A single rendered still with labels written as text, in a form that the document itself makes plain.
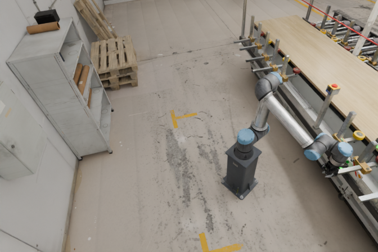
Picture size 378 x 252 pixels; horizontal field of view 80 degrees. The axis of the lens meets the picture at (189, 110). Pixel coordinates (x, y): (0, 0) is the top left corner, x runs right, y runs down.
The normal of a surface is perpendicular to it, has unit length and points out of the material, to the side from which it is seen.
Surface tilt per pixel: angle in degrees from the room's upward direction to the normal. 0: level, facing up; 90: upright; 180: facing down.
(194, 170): 0
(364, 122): 0
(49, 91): 90
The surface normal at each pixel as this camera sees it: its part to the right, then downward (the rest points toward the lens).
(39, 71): 0.22, 0.66
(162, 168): -0.09, -0.72
